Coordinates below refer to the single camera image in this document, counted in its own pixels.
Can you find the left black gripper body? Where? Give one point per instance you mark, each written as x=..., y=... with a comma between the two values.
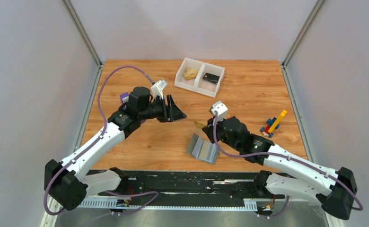
x=158, y=109

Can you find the grey card holder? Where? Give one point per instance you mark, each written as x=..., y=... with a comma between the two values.
x=202, y=150

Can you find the right aluminium corner post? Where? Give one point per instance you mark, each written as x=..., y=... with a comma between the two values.
x=304, y=30

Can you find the black card in tray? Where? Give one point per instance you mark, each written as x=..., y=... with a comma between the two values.
x=212, y=78

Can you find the aluminium corner post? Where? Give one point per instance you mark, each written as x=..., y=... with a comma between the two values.
x=82, y=32
x=304, y=30

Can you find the colourful toy brick figure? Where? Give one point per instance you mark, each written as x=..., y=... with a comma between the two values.
x=272, y=124

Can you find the purple metronome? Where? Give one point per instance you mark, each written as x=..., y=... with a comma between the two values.
x=124, y=97

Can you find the left aluminium corner post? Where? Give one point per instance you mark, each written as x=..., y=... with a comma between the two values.
x=82, y=32

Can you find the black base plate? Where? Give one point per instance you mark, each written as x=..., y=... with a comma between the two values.
x=195, y=189

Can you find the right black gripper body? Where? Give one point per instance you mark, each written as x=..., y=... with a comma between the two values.
x=221, y=136

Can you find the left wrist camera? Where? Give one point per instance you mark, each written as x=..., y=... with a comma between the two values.
x=157, y=89

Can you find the aluminium rail frame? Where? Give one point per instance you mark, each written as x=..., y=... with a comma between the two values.
x=143, y=200

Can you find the gold card in tray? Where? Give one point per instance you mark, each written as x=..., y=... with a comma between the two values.
x=190, y=73

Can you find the white two-compartment tray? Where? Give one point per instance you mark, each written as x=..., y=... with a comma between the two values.
x=199, y=85

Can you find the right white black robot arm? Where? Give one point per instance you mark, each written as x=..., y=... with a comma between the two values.
x=334, y=190

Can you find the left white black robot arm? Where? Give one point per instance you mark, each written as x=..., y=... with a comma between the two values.
x=66, y=180

